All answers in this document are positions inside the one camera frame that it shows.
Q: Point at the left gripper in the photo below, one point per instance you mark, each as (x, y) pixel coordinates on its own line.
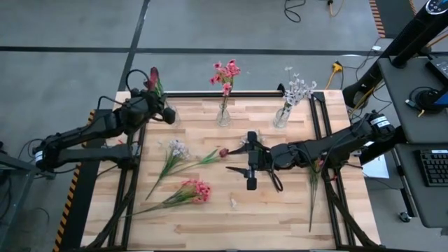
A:
(155, 105)

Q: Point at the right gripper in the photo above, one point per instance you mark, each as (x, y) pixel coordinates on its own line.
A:
(252, 161)

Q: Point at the dark red artificial tulip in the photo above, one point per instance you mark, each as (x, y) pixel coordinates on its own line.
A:
(151, 84)
(224, 152)
(155, 71)

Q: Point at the white artificial flower bunch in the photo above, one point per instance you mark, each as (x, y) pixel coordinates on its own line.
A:
(178, 148)
(297, 89)
(245, 140)

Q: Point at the tall conical glass vase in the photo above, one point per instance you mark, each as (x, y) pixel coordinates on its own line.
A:
(223, 118)

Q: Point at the pink artificial flower bunch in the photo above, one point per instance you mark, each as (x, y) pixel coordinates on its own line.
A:
(225, 71)
(312, 182)
(197, 190)

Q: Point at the ribbed round glass vase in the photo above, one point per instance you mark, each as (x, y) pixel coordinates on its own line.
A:
(281, 119)

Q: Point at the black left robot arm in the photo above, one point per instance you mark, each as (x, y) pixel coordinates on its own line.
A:
(87, 134)

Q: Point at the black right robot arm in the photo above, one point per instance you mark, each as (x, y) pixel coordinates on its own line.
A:
(332, 147)

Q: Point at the diamond-cut glass vase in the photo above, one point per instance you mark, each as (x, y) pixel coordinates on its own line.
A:
(178, 122)

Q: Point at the fallen pale petal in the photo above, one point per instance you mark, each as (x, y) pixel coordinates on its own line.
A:
(232, 203)

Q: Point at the yellow power plug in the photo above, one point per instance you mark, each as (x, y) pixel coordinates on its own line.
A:
(336, 66)

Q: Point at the hazard-striped black platform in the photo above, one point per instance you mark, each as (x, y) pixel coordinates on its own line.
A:
(77, 217)

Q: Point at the white paper sheet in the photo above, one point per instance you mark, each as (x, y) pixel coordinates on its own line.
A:
(378, 169)

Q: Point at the grey metal cart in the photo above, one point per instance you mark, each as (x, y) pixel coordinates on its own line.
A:
(21, 171)

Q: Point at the black caster wheel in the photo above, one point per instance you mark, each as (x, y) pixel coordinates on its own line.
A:
(404, 217)

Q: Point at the small white adapter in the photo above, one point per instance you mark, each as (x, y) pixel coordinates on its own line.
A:
(376, 48)

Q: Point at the grey desk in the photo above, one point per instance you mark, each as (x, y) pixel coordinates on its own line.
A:
(430, 203)

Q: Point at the black keyboard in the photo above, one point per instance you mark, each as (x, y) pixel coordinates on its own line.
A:
(435, 168)

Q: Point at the orange-striped black floor mat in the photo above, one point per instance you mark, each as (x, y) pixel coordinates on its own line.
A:
(379, 17)

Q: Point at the black tower fan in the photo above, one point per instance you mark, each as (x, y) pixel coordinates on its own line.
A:
(413, 31)

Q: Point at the black aluminium table frame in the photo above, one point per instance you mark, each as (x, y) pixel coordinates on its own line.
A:
(231, 94)

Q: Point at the black frame clamp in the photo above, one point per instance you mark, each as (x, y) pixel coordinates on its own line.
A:
(281, 87)

